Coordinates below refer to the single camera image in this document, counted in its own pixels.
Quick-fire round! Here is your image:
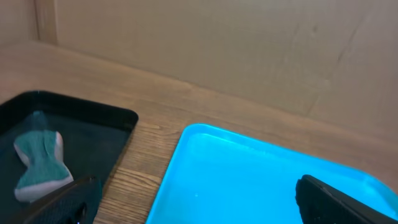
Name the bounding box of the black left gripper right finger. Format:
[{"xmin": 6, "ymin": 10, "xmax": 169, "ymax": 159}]
[{"xmin": 295, "ymin": 175, "xmax": 397, "ymax": 224}]

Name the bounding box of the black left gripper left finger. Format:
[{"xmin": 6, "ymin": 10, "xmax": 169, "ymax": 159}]
[{"xmin": 9, "ymin": 176, "xmax": 102, "ymax": 224}]

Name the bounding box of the black water tray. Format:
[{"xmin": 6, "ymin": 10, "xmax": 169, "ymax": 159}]
[{"xmin": 1, "ymin": 91, "xmax": 139, "ymax": 223}]

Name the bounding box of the teal serving tray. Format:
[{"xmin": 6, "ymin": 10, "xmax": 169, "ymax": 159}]
[{"xmin": 147, "ymin": 124, "xmax": 397, "ymax": 224}]

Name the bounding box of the cardboard backdrop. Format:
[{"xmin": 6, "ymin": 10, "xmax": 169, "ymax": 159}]
[{"xmin": 1, "ymin": 0, "xmax": 397, "ymax": 133}]

